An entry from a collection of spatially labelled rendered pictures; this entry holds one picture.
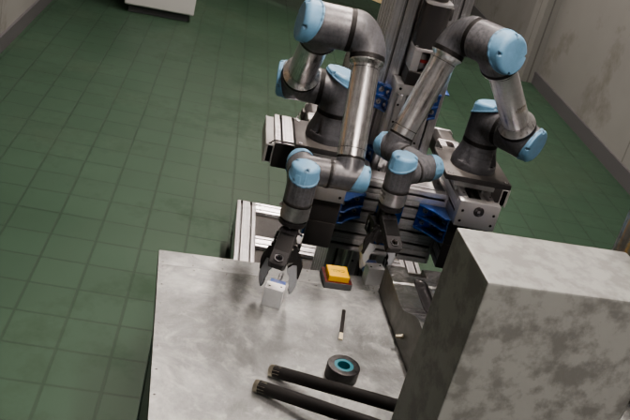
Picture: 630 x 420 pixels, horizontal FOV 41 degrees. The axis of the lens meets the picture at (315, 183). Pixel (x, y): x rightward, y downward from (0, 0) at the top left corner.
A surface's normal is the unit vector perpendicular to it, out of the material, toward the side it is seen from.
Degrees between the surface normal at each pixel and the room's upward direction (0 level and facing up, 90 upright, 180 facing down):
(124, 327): 0
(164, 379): 0
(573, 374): 90
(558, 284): 0
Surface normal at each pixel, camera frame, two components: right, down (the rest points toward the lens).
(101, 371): 0.23, -0.88
